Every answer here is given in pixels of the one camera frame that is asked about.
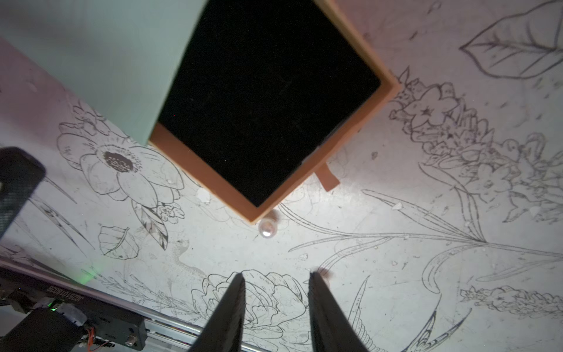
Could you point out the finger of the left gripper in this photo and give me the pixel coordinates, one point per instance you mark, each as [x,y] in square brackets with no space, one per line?
[21,174]

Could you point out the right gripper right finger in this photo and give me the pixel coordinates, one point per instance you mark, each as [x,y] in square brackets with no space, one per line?
[330,329]

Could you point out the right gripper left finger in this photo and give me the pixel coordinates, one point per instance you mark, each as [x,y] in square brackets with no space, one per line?
[224,330]

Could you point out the mint jewelry box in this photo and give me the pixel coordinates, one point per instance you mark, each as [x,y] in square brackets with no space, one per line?
[248,97]

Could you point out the pearl earring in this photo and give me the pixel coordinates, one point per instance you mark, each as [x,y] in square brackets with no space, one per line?
[268,227]

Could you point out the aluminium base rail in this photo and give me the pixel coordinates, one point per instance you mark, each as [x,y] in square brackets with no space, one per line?
[62,315]

